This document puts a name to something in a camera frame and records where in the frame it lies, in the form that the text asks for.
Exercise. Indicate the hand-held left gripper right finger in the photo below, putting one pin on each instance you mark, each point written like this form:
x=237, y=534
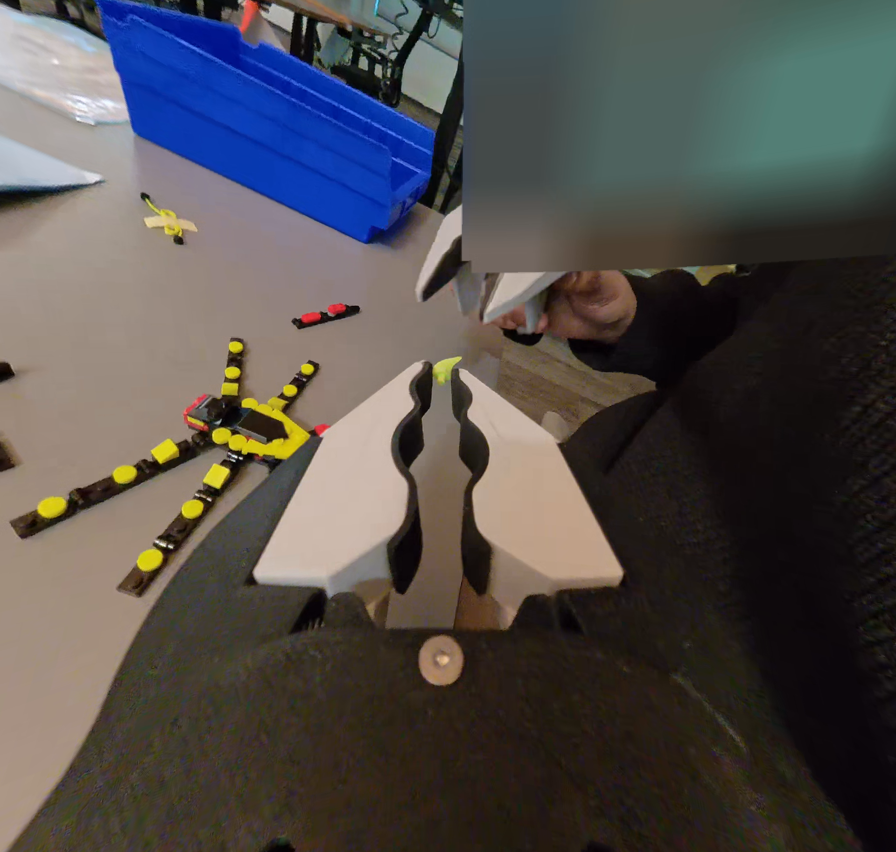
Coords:
x=539, y=509

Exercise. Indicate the person's right hand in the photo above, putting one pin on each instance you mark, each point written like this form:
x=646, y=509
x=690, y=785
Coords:
x=595, y=306

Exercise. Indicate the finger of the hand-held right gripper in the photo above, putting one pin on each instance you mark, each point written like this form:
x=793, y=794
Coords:
x=518, y=292
x=441, y=257

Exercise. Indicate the orange traffic cone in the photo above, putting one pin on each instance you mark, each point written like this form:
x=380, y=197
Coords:
x=248, y=19

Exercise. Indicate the clear plastic bag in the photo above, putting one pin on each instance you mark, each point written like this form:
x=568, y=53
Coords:
x=49, y=61

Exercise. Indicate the pile of loose lego pieces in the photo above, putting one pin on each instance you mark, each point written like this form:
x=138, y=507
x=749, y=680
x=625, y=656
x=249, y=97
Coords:
x=5, y=370

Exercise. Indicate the lego instruction booklet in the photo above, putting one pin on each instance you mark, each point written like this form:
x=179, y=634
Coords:
x=35, y=166

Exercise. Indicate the person's black sweater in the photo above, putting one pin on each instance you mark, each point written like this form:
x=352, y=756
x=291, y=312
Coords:
x=770, y=481

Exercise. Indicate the blue plastic bin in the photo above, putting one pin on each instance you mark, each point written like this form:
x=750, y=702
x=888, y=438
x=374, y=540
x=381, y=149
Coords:
x=266, y=131

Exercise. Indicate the neon green lego claw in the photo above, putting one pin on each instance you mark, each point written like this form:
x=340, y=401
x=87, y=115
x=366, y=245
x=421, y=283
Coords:
x=445, y=372

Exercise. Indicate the black red lego strip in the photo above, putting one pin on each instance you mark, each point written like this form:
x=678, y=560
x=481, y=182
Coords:
x=325, y=318

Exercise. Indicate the person's right forearm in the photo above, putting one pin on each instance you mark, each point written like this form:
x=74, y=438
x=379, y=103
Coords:
x=672, y=320

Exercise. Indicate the black yellow lego spider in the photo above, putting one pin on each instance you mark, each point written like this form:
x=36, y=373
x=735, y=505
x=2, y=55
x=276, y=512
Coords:
x=266, y=435

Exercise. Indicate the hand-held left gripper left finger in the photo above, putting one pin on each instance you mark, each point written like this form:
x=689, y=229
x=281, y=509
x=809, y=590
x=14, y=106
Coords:
x=336, y=502

